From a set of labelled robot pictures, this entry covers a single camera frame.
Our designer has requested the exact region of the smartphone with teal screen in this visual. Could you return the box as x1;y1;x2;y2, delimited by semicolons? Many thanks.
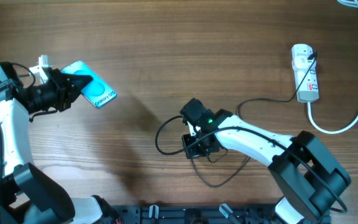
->
60;60;117;108

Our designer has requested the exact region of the black USB charging cable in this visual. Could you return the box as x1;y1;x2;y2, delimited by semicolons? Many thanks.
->
190;49;319;188

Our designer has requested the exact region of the white power strip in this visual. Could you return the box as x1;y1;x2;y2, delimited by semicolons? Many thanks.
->
291;44;319;103

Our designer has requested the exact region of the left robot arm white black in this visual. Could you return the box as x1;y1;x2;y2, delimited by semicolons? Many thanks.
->
0;62;122;223

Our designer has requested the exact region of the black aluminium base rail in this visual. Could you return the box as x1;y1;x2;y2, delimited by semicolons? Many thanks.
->
113;204;281;224

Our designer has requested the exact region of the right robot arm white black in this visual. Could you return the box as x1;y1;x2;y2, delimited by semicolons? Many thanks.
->
180;98;351;223

